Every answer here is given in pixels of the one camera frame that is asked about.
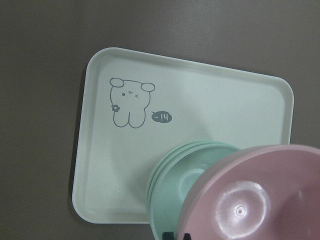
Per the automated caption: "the pink bowl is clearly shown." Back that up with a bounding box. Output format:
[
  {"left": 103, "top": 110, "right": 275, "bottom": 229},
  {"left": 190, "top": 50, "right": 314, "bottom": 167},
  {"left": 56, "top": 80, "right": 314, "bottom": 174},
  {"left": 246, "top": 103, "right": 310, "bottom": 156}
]
[{"left": 176, "top": 145, "right": 320, "bottom": 240}]

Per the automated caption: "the green bowl stack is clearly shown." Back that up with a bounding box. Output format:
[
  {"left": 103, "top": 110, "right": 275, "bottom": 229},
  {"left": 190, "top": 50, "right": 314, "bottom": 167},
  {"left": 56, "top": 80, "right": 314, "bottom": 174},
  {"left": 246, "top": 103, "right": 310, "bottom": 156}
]
[{"left": 146, "top": 140, "right": 239, "bottom": 240}]

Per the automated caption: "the cream rabbit tray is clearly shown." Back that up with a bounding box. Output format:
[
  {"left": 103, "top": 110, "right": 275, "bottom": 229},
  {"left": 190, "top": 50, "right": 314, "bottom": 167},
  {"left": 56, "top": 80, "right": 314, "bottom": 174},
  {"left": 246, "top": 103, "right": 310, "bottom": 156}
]
[{"left": 72, "top": 47, "right": 294, "bottom": 224}]

